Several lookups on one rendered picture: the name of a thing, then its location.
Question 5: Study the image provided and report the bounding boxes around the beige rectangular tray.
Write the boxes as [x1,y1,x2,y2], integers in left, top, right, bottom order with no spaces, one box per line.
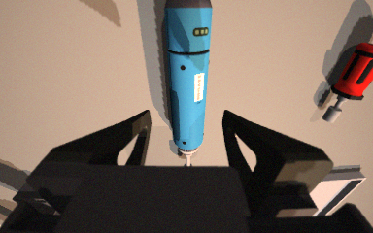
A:
[310,171,366,216]

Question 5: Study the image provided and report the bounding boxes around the red-handled nut driver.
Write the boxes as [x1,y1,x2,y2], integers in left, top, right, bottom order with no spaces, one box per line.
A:
[322,43,373,123]

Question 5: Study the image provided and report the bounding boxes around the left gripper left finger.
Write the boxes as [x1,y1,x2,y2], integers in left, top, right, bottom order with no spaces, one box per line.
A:
[41,110,152,165]

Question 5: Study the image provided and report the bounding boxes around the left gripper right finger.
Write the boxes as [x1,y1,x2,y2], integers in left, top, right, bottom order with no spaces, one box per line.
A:
[222,110,334,218]

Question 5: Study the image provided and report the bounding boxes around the blue nut driver barrel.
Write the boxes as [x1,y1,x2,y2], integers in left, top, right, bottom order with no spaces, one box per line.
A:
[164,0,213,166]

